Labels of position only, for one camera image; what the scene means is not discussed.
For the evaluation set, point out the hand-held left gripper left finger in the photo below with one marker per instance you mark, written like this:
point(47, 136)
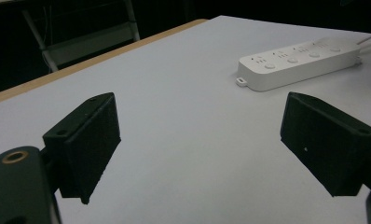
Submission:
point(87, 146)

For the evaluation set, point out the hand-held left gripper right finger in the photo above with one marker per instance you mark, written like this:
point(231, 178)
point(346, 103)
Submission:
point(326, 146)

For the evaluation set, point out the white power strip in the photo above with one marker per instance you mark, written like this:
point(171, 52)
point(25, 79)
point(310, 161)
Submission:
point(298, 63)

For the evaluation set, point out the grey metal stand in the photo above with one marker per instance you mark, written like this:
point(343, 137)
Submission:
point(87, 40)

